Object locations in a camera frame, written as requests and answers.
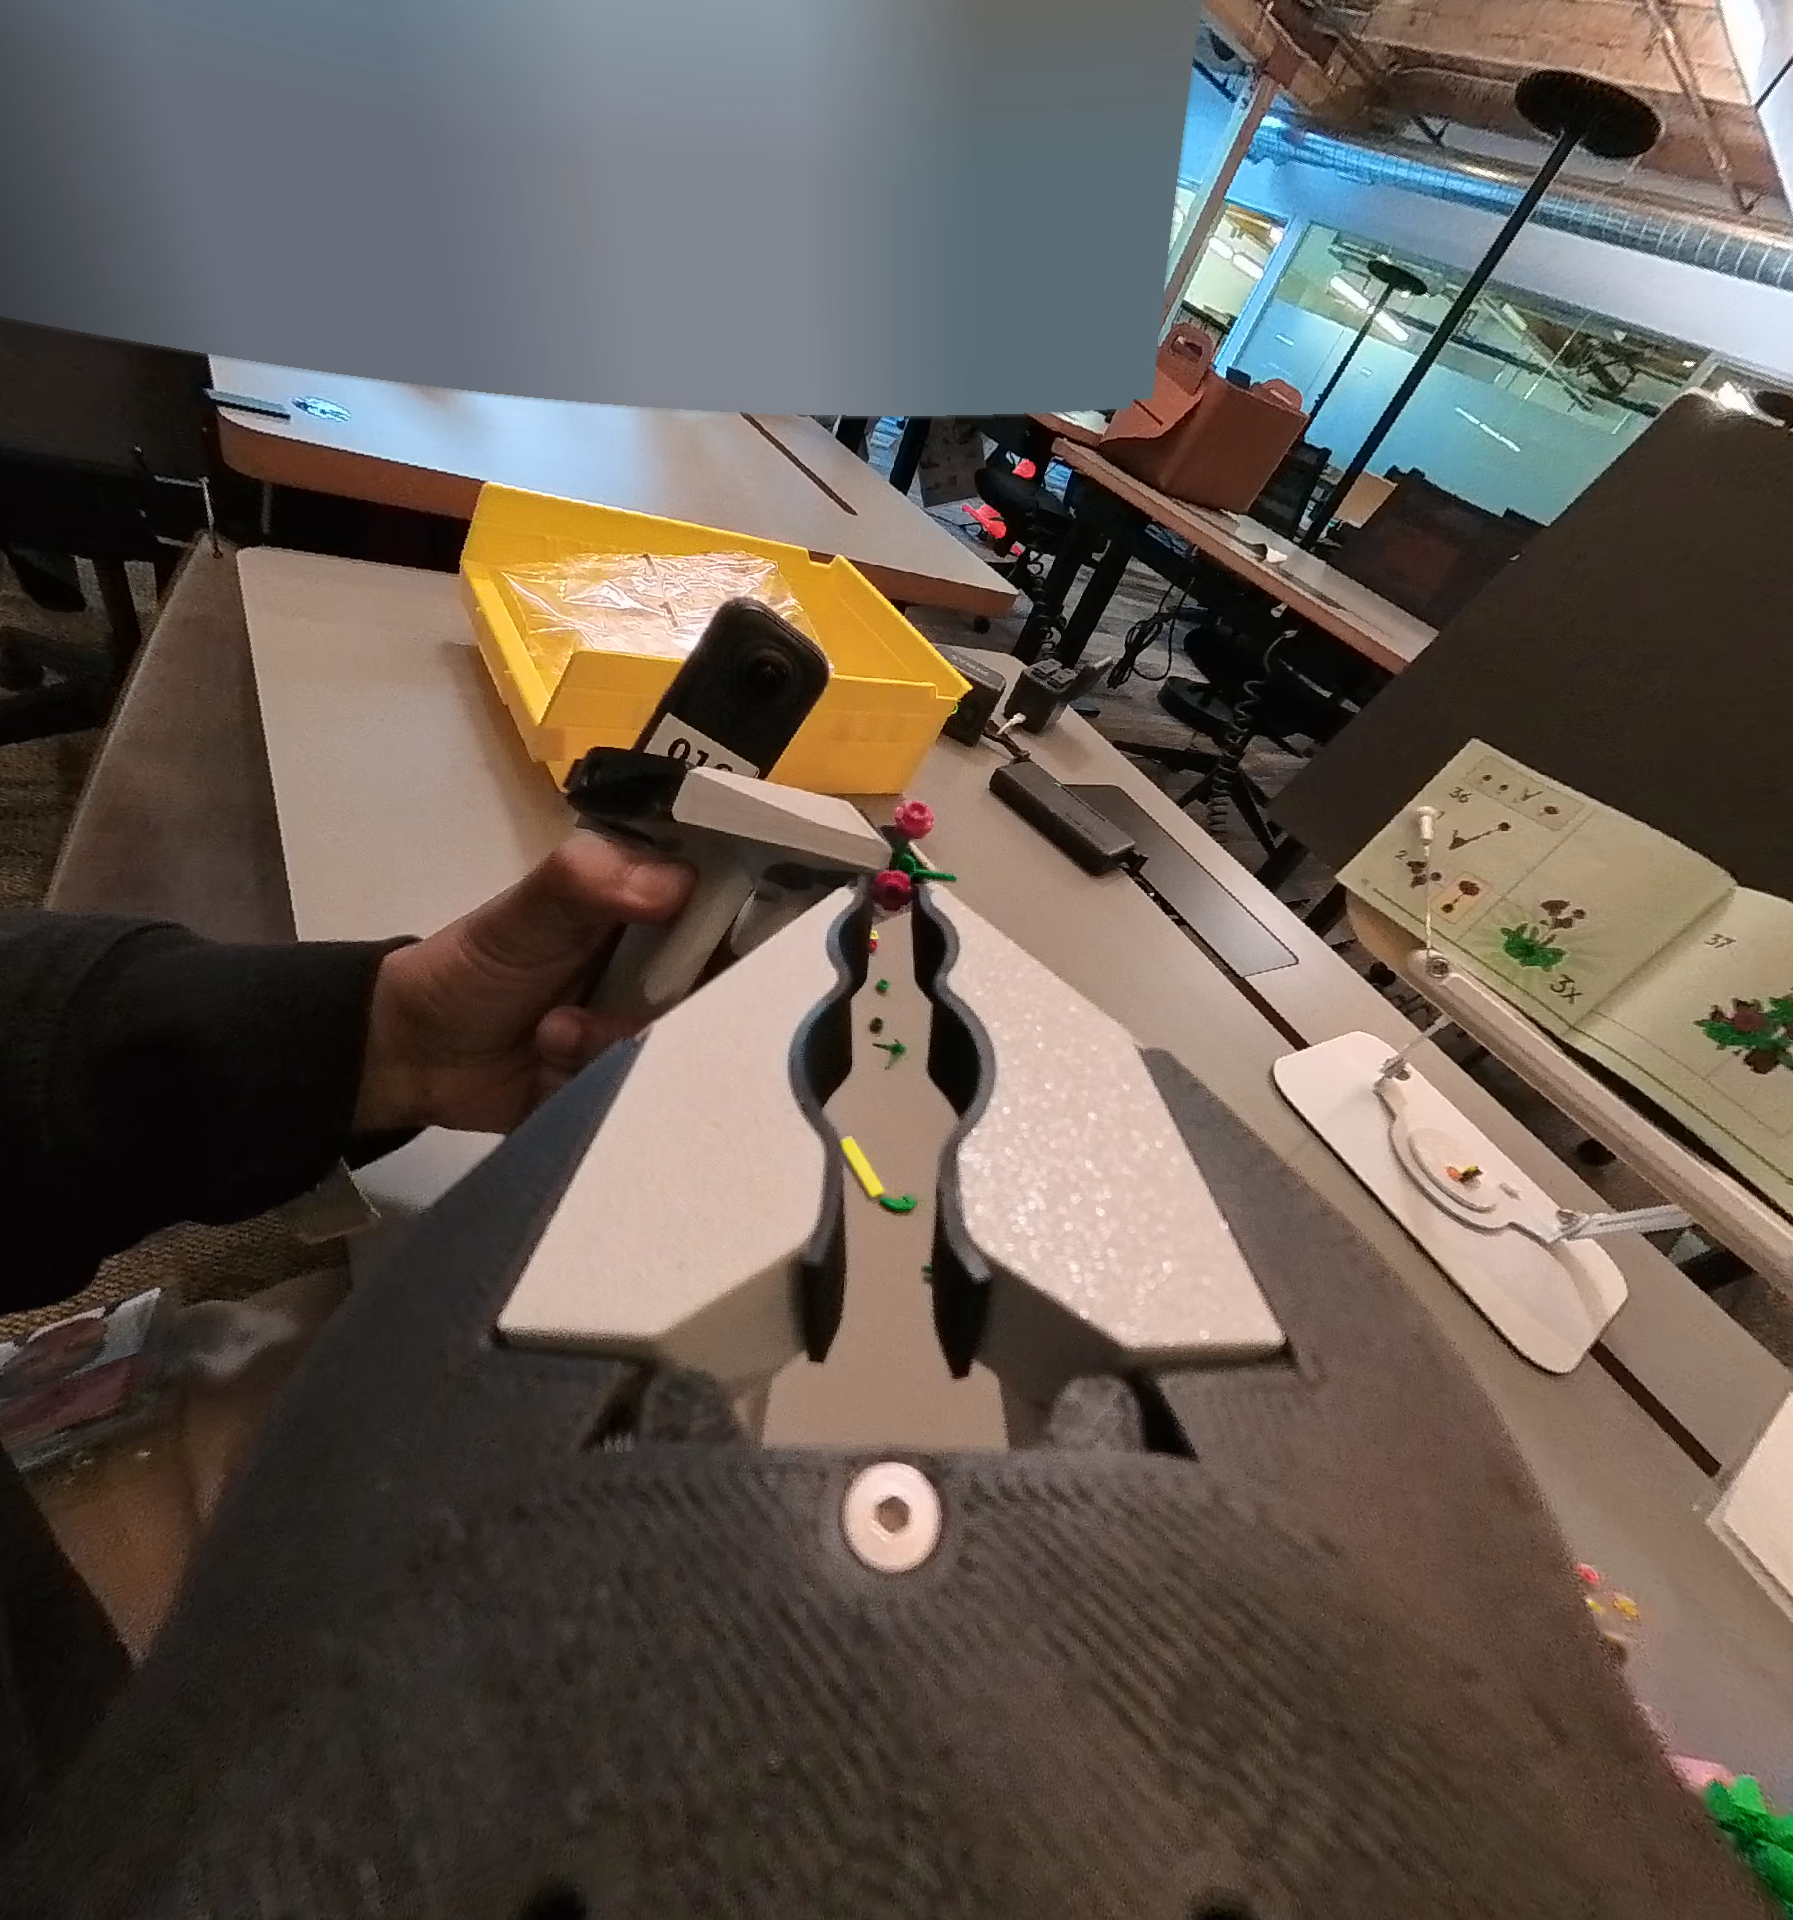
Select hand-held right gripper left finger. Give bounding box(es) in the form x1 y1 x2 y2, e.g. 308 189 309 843
494 887 875 1440

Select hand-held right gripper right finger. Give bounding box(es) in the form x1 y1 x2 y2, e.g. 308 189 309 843
910 898 1290 1448

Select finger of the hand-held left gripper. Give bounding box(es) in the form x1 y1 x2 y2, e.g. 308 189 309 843
672 769 915 879

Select pink flower toy stem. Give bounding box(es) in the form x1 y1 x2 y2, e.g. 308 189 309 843
868 799 962 916

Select small toy flower pieces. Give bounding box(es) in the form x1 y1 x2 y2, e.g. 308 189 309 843
836 931 931 1293

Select person's left hand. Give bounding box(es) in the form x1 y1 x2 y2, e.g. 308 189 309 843
354 843 698 1137

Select yellow plastic bin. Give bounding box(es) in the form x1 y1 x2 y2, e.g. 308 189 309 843
461 481 977 794

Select clear plastic bag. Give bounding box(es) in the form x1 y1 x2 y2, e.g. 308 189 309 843
499 552 815 662

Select wood-edged office desk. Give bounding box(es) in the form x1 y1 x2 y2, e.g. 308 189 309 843
205 355 1020 617
1053 434 1437 677

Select black rectangular box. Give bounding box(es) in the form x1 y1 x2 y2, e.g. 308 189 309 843
991 762 1139 874

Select black power adapter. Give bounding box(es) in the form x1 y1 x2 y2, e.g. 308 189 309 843
1007 656 1117 733

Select white book stand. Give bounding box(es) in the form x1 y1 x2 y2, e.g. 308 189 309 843
1271 801 1793 1374

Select black office chair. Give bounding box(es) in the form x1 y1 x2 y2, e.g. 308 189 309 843
1157 615 1348 887

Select brown cardboard box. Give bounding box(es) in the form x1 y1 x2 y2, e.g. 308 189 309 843
1097 321 1311 510

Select toy instruction booklet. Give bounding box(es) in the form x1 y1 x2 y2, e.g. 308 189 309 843
1339 738 1793 1251

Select taupe upholstered bench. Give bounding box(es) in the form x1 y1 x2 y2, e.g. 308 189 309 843
49 531 433 932

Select printed packet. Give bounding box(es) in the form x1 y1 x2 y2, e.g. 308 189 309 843
0 1289 186 1470

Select dark furniture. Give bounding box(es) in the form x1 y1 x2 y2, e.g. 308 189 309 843
0 307 215 752

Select black floor lamp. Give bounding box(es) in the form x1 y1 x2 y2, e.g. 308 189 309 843
1309 258 1428 436
1301 71 1663 549

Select black display board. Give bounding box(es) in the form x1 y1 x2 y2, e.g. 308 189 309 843
1271 393 1793 939

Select green toy leaf cluster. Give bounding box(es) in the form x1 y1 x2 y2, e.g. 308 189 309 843
1698 1774 1793 1920

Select black table cable cover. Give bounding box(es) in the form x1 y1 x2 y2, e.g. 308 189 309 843
1062 783 1301 976

